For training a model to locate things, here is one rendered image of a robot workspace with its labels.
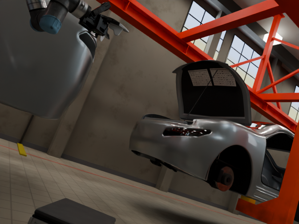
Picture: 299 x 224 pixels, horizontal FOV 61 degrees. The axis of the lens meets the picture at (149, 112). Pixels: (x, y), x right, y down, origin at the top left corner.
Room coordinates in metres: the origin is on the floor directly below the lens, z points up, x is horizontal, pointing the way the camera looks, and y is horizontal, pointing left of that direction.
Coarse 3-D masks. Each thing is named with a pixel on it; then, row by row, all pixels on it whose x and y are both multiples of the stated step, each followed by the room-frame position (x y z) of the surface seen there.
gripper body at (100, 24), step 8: (88, 8) 0.99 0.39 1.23; (88, 16) 1.01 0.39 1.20; (96, 16) 1.03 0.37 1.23; (80, 24) 1.03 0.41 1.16; (88, 24) 1.03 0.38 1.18; (96, 24) 1.03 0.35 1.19; (104, 24) 1.05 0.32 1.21; (88, 32) 1.07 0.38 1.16; (96, 32) 1.07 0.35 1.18; (104, 32) 1.05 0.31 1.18
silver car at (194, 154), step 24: (144, 120) 3.74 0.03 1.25; (168, 120) 3.50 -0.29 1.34; (216, 120) 3.06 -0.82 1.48; (144, 144) 3.51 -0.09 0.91; (168, 144) 3.14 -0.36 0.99; (192, 144) 3.01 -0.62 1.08; (216, 144) 3.01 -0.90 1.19; (240, 144) 3.17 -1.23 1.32; (264, 144) 3.42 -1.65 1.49; (288, 144) 4.87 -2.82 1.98; (192, 168) 3.02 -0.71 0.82; (216, 168) 3.23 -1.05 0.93; (240, 168) 3.54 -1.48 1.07; (264, 168) 6.38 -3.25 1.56; (240, 192) 3.49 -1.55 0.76; (264, 192) 3.56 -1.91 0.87
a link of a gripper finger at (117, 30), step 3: (111, 24) 1.06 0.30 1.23; (114, 24) 1.05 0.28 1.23; (120, 24) 1.06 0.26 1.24; (111, 27) 1.06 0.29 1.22; (114, 27) 1.06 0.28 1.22; (117, 27) 1.06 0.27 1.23; (120, 27) 1.06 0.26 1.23; (123, 27) 1.06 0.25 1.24; (114, 30) 1.06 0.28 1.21; (117, 30) 1.06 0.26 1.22; (120, 30) 1.06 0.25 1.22; (123, 30) 1.08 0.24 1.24; (126, 30) 1.07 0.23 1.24; (114, 33) 1.06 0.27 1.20; (117, 33) 1.06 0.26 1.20
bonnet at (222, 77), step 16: (192, 64) 3.88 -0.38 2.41; (208, 64) 3.61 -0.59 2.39; (224, 64) 3.32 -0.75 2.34; (176, 80) 4.48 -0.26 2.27; (192, 80) 4.14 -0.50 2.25; (208, 80) 3.83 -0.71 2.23; (224, 80) 3.56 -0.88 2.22; (240, 80) 3.29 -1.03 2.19; (192, 96) 4.35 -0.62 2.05; (208, 96) 4.01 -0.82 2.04; (224, 96) 3.72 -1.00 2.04; (240, 96) 3.45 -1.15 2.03; (192, 112) 4.47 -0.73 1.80; (208, 112) 4.12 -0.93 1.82; (224, 112) 3.81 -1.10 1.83; (240, 112) 3.54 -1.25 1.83
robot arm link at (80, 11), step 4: (80, 0) 1.00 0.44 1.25; (80, 4) 0.96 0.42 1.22; (84, 4) 0.96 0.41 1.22; (76, 8) 0.96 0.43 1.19; (80, 8) 0.96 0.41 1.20; (84, 8) 0.97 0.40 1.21; (72, 12) 0.98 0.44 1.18; (76, 12) 0.97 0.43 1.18; (80, 12) 0.97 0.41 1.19; (84, 12) 0.98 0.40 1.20; (76, 16) 1.00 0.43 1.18; (80, 16) 0.99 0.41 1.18
